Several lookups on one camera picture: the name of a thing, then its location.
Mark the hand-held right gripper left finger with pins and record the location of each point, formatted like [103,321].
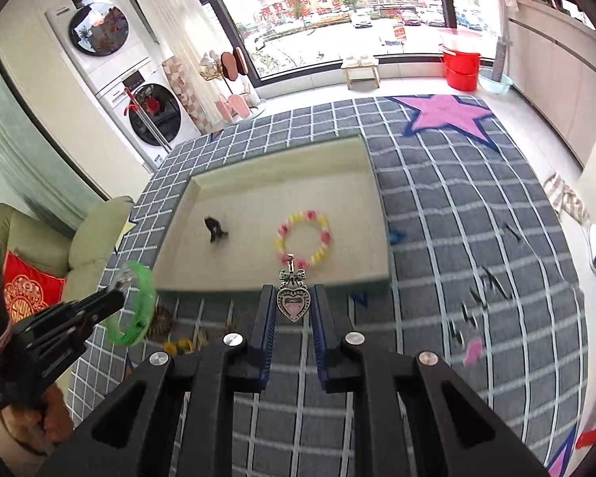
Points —
[266,318]

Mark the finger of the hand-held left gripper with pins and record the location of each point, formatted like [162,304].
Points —
[102,319]
[97,303]

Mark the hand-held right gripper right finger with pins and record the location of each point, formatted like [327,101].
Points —
[320,323]

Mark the silver heart bow earring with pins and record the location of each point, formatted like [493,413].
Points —
[293,304]

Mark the beige shallow tray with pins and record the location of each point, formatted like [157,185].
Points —
[278,184]

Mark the person's left hand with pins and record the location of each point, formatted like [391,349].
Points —
[39,420]

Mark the pale green sofa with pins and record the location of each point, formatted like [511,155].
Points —
[94,238]

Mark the red patterned cushion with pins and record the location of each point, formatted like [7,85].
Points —
[30,293]

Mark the black hair clip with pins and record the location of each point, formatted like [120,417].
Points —
[214,228]

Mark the small blue accessory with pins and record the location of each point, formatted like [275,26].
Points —
[397,237]

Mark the small pink accessory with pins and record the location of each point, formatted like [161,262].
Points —
[473,350]

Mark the grey grid star blanket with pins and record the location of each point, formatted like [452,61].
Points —
[452,184]

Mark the white front-load washing machine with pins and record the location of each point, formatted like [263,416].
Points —
[154,114]

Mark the pink checkered panel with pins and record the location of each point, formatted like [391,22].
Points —
[179,89]

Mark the gold display rack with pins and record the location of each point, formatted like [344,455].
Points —
[228,74]

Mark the small wooden stool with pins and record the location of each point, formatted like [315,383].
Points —
[360,67]

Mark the striped beige cloth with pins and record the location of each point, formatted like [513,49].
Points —
[566,198]

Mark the white dryer with round door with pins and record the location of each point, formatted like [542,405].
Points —
[99,25]

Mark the red plastic bucket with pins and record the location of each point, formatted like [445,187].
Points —
[459,67]

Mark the light blue basin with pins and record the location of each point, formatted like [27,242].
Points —
[494,84]

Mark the beige wall cabinet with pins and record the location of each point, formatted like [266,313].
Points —
[551,69]

